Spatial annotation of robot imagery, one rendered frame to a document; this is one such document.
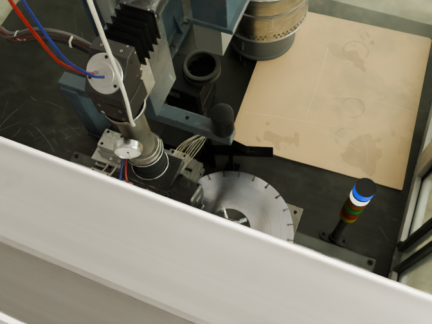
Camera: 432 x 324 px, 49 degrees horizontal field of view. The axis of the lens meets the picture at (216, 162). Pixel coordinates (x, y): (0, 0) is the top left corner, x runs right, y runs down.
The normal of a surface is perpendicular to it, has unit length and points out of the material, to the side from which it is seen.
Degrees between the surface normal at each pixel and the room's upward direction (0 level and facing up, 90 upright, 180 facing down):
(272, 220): 0
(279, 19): 90
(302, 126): 0
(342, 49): 0
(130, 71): 90
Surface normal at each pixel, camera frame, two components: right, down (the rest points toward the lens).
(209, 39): -0.37, 0.85
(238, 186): -0.06, -0.41
